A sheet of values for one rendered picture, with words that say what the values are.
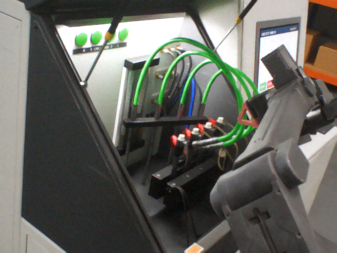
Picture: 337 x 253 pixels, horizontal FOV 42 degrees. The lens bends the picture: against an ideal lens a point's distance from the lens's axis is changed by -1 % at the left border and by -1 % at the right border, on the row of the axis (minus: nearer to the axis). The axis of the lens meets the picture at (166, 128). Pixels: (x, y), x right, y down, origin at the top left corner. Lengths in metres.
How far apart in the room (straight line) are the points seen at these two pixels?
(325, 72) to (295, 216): 6.08
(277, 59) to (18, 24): 0.70
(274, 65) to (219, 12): 0.76
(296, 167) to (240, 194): 0.07
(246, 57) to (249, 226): 1.22
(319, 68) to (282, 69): 5.74
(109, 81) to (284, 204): 1.04
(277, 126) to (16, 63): 0.85
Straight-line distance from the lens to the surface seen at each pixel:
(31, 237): 1.49
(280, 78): 0.91
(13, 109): 1.35
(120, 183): 1.08
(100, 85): 1.41
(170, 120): 1.53
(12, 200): 1.50
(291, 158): 0.50
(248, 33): 1.67
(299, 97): 0.80
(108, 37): 1.03
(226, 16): 1.62
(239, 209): 0.51
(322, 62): 6.63
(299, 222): 0.48
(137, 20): 1.41
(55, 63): 1.15
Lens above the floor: 1.72
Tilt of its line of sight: 25 degrees down
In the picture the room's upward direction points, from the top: 12 degrees clockwise
